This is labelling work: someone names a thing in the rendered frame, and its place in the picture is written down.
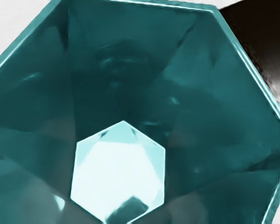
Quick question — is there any teal faceted mug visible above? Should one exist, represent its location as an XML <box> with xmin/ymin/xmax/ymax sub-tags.
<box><xmin>0</xmin><ymin>0</ymin><xmax>280</xmax><ymax>224</ymax></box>

